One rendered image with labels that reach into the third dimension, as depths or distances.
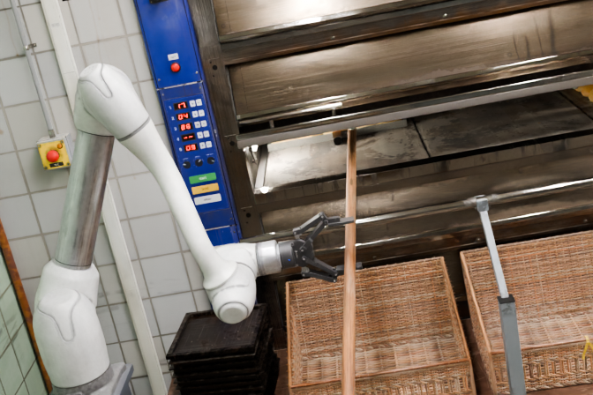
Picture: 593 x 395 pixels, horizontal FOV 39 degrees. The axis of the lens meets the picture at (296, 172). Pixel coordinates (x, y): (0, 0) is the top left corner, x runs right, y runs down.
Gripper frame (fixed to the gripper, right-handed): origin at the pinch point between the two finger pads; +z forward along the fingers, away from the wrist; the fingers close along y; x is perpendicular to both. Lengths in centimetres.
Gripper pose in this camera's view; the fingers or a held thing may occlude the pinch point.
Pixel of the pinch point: (353, 242)
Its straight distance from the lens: 228.8
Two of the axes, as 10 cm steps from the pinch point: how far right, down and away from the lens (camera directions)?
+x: 0.0, 3.2, -9.5
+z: 9.8, -1.7, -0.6
